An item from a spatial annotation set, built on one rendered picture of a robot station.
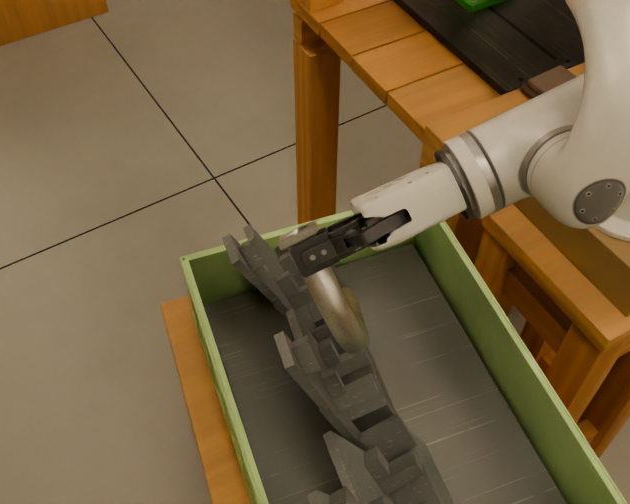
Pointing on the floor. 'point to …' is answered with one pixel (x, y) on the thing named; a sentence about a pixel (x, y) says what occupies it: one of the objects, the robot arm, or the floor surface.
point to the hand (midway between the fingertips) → (315, 252)
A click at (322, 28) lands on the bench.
